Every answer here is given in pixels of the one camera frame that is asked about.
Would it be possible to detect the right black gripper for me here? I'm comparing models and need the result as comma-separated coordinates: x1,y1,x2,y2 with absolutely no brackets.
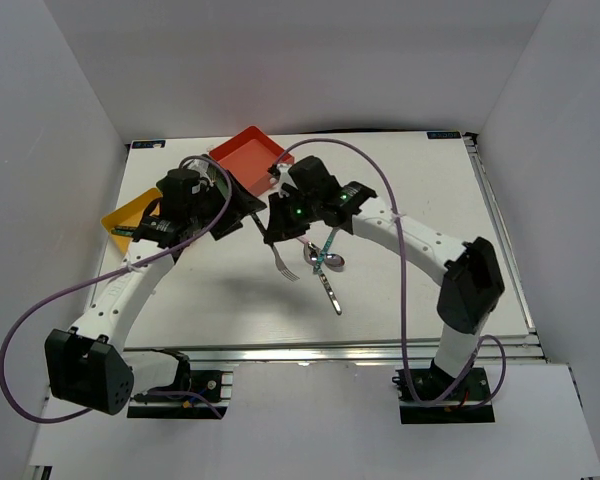
265,190,321,244

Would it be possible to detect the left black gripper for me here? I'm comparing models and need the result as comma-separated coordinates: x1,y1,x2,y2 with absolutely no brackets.
186,170,265,240

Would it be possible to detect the silver fork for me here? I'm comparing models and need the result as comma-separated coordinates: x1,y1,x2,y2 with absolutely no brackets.
251,213,299,282

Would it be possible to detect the green handled spoon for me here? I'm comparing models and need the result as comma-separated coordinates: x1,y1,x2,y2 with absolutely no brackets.
313,227,338,274

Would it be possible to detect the green handled knife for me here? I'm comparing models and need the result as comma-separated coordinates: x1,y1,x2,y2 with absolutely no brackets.
110,226,136,237

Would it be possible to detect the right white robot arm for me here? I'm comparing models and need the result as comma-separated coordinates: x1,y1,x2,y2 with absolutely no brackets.
265,156,505,399

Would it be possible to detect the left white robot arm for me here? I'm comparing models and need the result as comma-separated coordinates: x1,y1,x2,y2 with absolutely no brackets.
44,168,266,415

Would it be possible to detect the red tray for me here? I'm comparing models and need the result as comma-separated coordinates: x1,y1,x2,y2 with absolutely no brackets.
209,126,284,197

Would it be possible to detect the yellow tray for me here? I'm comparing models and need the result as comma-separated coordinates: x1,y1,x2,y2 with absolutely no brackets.
101,187,162,254

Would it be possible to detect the aluminium table frame rail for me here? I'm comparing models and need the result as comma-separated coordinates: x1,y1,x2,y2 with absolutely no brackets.
122,335,546,366

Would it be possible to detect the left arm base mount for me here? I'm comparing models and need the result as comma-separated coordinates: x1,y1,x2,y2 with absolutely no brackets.
127,366,233,420

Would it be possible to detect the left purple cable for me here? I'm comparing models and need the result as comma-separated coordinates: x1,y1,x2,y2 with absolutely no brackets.
0,155,234,424

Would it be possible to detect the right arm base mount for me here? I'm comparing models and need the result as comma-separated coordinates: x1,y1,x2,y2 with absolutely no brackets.
389,367,496,425

